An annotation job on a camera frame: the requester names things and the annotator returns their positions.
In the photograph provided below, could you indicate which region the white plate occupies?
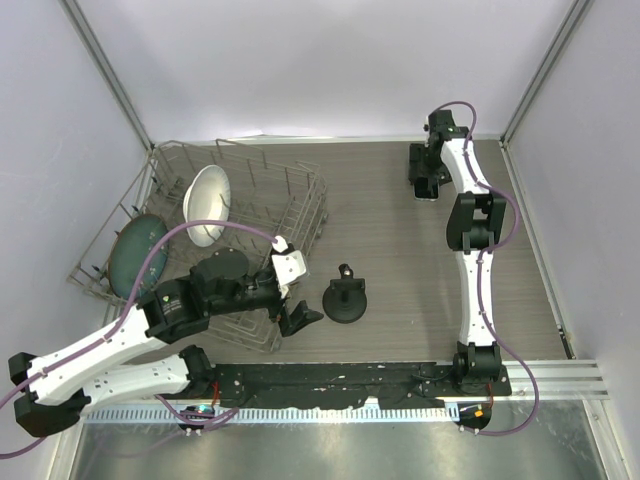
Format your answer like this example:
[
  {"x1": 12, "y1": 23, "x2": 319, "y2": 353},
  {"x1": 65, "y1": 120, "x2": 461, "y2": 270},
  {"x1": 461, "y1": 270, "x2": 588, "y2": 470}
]
[{"x1": 183, "y1": 165, "x2": 231, "y2": 248}]

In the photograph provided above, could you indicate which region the white slotted cable duct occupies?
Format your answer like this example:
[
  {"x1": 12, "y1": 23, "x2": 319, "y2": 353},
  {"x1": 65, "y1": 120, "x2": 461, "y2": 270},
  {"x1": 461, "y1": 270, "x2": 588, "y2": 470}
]
[{"x1": 85, "y1": 403, "x2": 459, "y2": 424}]

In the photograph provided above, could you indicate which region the teal plate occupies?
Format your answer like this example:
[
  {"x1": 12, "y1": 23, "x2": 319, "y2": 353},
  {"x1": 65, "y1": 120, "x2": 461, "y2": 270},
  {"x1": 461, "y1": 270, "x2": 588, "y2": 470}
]
[{"x1": 107, "y1": 214, "x2": 169, "y2": 299}]

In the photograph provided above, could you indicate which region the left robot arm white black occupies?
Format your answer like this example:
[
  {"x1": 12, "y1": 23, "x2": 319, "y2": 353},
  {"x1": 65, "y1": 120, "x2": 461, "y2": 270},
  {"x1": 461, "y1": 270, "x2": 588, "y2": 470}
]
[{"x1": 8, "y1": 249, "x2": 323, "y2": 438}]

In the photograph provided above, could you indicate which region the black smartphone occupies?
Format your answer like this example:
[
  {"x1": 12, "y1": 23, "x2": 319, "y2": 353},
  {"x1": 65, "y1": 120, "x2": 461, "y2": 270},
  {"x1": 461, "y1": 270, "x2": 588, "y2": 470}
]
[{"x1": 412, "y1": 177, "x2": 439, "y2": 201}]

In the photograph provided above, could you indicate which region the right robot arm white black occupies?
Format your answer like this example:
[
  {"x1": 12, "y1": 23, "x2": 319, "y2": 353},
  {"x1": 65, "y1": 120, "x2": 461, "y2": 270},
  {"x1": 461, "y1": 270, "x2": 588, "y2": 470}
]
[{"x1": 408, "y1": 101, "x2": 507, "y2": 395}]

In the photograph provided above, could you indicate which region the black phone stand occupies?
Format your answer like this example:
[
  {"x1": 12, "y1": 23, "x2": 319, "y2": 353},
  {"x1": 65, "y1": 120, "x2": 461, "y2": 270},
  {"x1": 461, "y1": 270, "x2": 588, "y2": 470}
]
[{"x1": 322, "y1": 263, "x2": 368, "y2": 324}]

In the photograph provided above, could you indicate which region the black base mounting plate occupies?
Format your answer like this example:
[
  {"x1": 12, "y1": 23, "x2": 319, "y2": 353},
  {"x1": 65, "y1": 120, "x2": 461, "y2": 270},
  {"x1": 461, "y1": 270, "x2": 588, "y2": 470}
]
[{"x1": 192, "y1": 360, "x2": 512, "y2": 410}]

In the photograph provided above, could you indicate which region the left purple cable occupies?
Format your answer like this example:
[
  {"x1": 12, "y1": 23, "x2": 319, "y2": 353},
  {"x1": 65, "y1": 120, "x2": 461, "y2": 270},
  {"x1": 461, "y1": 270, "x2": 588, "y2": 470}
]
[{"x1": 0, "y1": 220, "x2": 281, "y2": 460}]

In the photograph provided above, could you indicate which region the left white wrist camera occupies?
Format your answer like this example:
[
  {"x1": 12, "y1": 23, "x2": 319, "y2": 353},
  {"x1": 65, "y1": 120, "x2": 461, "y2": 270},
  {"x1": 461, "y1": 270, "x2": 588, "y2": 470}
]
[{"x1": 271, "y1": 236, "x2": 308, "y2": 299}]

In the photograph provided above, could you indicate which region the grey wire dish rack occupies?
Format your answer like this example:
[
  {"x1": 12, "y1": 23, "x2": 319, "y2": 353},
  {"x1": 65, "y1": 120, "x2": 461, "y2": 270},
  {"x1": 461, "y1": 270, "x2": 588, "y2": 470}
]
[{"x1": 68, "y1": 139, "x2": 328, "y2": 321}]

